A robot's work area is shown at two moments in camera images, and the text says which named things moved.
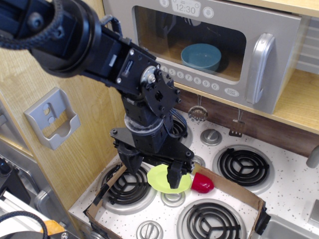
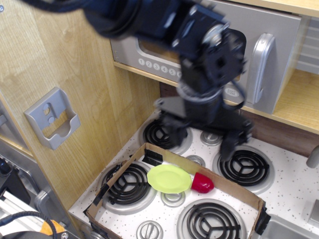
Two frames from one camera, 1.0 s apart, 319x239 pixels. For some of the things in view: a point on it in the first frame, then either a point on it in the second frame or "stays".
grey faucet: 313,161 stays
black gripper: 123,138 → 213,112
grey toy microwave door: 242,52 stays
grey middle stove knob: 199,160 stays
